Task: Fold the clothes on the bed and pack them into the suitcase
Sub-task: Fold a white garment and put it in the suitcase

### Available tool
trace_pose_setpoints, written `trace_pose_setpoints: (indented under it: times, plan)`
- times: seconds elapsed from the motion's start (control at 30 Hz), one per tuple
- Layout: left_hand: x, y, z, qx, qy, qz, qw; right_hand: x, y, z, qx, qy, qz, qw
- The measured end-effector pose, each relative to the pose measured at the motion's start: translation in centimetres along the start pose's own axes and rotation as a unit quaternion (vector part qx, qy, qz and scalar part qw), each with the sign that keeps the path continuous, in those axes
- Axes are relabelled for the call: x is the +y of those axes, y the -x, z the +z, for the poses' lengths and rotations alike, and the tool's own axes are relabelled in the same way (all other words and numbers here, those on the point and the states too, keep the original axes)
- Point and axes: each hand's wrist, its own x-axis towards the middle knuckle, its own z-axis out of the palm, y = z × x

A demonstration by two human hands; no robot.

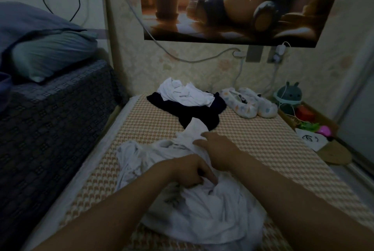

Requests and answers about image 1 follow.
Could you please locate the person's right hand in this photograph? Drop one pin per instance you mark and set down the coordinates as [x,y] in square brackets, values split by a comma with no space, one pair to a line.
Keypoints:
[219,150]

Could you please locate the person's left hand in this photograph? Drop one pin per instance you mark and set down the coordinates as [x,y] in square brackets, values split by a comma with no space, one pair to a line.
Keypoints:
[190,169]

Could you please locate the black garment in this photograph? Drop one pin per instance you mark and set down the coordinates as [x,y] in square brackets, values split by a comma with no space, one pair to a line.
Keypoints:
[198,110]

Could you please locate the white printed t-shirt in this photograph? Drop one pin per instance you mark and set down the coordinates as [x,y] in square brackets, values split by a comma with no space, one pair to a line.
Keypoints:
[198,213]

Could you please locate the white polo shirt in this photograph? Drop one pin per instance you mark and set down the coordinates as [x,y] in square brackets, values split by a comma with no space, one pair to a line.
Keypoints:
[184,91]

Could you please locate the person's right forearm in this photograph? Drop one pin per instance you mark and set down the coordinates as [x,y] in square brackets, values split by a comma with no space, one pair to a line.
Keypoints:
[304,201]

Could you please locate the person's left forearm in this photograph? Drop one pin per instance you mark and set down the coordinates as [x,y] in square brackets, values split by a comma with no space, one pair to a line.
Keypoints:
[99,213]

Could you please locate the teal round bunny lamp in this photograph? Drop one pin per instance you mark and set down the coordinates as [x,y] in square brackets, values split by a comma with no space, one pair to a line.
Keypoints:
[288,93]

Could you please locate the green toy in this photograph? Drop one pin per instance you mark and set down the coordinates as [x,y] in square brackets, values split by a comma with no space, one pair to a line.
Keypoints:
[308,126]

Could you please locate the white printed card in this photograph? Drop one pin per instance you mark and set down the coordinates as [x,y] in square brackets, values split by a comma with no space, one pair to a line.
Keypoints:
[311,138]

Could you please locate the red toy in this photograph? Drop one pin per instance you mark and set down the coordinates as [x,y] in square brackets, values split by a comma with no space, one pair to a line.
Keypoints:
[305,112]

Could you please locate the pink ball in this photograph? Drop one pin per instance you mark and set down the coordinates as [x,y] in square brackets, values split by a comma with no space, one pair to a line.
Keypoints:
[325,130]

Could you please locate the white charger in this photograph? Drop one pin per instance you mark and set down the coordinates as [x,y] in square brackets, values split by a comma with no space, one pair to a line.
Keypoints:
[279,52]

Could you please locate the wooden bedside tray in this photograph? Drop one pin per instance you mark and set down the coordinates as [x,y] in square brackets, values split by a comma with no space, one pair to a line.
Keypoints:
[336,153]

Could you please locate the dark patterned bed cover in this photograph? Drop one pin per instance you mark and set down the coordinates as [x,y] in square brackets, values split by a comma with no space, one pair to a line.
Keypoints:
[52,143]

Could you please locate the grey sliding door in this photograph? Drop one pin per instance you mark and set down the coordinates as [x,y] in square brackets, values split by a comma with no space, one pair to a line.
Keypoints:
[359,125]

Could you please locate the grey-green pillow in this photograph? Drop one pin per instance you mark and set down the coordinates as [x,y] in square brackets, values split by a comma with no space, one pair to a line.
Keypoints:
[52,55]

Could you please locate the blue folded blanket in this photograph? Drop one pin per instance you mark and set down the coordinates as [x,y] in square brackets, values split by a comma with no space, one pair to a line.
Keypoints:
[4,90]

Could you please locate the blue pillow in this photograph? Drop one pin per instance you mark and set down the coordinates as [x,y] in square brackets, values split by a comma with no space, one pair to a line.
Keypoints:
[26,23]

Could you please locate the white wall plug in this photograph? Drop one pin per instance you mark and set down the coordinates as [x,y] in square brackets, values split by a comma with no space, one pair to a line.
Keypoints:
[238,53]

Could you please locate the grey wall socket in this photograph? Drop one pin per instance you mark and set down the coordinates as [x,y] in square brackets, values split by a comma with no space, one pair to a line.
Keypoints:
[254,53]

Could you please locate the cartoon bear wall poster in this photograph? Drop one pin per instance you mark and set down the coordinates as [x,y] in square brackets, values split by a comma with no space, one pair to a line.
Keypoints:
[234,2]

